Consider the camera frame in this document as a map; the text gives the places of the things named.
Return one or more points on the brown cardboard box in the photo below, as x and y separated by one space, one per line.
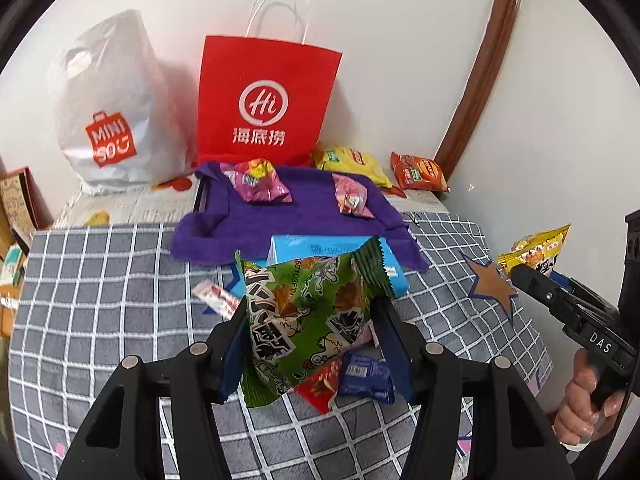
22 200

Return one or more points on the white plastic shopping bag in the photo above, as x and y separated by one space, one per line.
110 110

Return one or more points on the small dark blue snack packet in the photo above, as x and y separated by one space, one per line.
365 375

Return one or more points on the printed bed sheet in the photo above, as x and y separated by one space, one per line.
140 205

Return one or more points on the yellow chip bag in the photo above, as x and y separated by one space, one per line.
350 162

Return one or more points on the purple cloth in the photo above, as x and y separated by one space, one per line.
300 210

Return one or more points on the grey checked blanket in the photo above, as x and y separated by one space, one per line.
100 285

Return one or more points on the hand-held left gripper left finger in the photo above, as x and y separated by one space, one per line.
230 360

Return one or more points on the red snack packet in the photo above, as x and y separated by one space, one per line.
320 385

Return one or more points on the brown wooden door frame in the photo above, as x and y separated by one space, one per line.
482 70

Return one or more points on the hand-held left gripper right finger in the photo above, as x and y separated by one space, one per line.
395 347

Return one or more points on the pink and yellow snack packet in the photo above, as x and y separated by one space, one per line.
255 180

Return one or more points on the green cartoon snack packet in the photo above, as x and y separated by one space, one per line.
305 310

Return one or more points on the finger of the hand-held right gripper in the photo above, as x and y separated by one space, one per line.
537 290
580 292

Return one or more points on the yellow cartoon snack packet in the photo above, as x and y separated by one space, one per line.
537 247

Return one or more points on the orange chip bag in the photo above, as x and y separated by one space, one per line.
417 172

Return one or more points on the light blue box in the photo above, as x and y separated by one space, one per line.
320 247

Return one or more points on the person's right hand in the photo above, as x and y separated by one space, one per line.
575 410

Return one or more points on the white and red candy packet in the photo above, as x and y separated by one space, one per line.
217 300

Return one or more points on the pink and silver snack packet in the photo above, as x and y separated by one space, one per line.
352 197

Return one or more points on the red paper bag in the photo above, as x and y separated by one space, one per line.
265 105

